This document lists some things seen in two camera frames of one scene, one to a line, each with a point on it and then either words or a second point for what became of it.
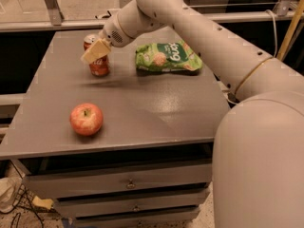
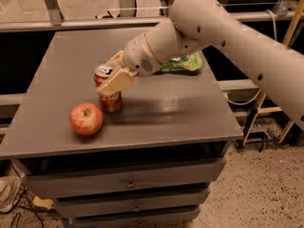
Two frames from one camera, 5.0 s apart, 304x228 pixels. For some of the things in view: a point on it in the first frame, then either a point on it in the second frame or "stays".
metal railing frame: x=56 y=22 stays
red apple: x=85 y=119 stays
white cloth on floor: x=8 y=190 stays
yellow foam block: x=47 y=203 stays
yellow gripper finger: x=101 y=47 -> x=122 y=78
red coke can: x=99 y=67 -> x=109 y=104
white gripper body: x=111 y=32 -> x=137 y=57
